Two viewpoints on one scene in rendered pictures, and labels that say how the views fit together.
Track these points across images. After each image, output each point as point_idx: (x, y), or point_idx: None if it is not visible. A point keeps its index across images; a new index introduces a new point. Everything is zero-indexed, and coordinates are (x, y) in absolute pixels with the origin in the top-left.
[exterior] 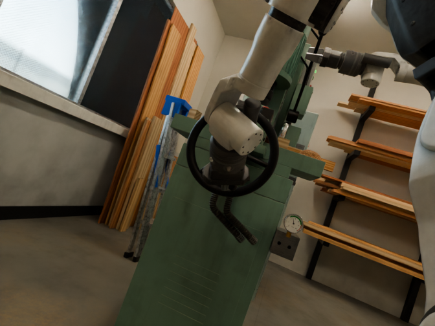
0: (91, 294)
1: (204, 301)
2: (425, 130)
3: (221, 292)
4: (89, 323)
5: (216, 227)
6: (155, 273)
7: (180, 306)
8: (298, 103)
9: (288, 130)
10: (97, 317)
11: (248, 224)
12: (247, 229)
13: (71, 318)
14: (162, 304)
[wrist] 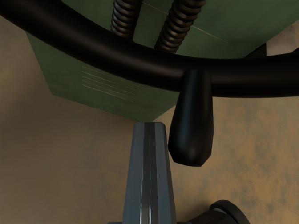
0: (14, 35)
1: (133, 91)
2: None
3: (151, 89)
4: (27, 79)
5: (141, 26)
6: (64, 66)
7: (107, 90)
8: None
9: None
10: (32, 68)
11: (210, 29)
12: (204, 38)
13: (6, 78)
14: (88, 87)
